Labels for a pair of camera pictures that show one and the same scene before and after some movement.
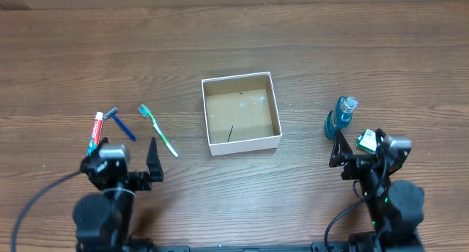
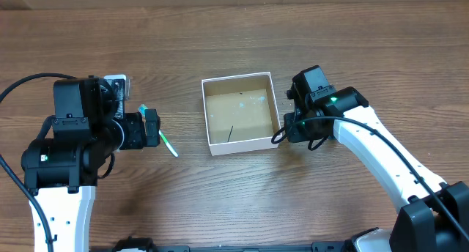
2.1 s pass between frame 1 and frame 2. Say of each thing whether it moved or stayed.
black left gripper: moved
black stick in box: stayed
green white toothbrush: stayed
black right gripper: moved
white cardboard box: stayed
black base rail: stayed
